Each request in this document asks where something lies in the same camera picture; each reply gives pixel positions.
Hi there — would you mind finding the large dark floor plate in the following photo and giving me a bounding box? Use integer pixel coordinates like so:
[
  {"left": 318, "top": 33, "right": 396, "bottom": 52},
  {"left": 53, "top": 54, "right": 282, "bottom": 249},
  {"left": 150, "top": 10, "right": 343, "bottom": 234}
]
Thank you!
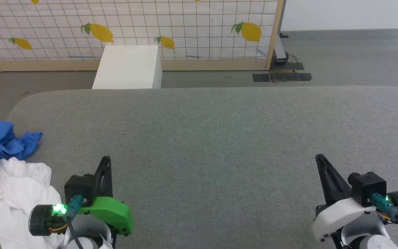
[{"left": 269, "top": 62, "right": 313, "bottom": 83}]

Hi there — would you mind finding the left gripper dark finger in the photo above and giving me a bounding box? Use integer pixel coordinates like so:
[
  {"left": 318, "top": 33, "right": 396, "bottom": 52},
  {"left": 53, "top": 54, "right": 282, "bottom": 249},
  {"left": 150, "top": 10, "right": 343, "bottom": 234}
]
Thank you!
[{"left": 93, "top": 156, "right": 113, "bottom": 205}]

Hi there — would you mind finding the white box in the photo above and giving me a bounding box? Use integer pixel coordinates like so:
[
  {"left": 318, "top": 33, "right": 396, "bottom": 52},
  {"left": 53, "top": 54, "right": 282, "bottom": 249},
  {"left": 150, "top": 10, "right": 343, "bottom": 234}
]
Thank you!
[{"left": 92, "top": 45, "right": 163, "bottom": 90}]

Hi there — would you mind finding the lemon print partition screen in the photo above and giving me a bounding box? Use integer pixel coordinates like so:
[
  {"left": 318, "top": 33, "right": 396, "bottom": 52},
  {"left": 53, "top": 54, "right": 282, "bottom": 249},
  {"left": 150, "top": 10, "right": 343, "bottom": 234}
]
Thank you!
[{"left": 0, "top": 0, "right": 285, "bottom": 72}]

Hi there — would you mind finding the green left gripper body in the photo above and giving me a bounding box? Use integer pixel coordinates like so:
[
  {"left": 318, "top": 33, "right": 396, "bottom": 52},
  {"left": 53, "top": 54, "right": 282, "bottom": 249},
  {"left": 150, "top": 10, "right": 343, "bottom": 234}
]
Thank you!
[{"left": 29, "top": 196, "right": 134, "bottom": 237}]

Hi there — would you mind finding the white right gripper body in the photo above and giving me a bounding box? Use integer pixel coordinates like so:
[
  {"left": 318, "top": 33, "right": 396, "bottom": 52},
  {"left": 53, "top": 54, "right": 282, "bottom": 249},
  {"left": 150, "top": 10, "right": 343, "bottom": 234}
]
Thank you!
[{"left": 312, "top": 191, "right": 398, "bottom": 241}]

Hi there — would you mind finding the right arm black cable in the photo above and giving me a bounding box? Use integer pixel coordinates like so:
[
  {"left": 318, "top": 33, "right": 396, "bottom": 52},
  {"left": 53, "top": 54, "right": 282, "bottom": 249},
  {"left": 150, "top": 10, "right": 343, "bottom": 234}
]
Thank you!
[{"left": 371, "top": 193, "right": 398, "bottom": 245}]

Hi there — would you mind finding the metal partition support foot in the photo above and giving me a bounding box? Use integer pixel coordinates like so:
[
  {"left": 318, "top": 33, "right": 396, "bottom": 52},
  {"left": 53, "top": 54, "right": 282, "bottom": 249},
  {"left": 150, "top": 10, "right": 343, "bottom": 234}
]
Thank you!
[{"left": 274, "top": 32, "right": 289, "bottom": 64}]

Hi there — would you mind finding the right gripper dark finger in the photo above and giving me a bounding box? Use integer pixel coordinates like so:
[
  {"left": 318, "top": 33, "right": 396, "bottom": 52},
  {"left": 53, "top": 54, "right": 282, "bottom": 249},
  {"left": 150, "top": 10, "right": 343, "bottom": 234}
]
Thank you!
[{"left": 315, "top": 154, "right": 352, "bottom": 206}]

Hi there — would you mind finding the white garment with blue sleeves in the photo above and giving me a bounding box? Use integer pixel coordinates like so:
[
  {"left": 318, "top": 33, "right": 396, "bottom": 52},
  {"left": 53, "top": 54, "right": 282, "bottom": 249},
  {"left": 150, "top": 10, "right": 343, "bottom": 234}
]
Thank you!
[{"left": 0, "top": 120, "right": 58, "bottom": 249}]

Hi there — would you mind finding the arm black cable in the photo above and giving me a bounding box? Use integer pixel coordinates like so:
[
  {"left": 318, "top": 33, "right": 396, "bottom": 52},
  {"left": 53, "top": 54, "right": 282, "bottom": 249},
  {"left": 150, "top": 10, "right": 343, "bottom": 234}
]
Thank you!
[
  {"left": 371, "top": 193, "right": 398, "bottom": 245},
  {"left": 65, "top": 194, "right": 84, "bottom": 249}
]

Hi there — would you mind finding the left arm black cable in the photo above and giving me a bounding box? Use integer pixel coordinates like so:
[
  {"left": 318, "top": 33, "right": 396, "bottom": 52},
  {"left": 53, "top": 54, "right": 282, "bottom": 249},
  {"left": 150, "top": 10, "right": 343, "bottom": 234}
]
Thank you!
[{"left": 65, "top": 194, "right": 84, "bottom": 249}]

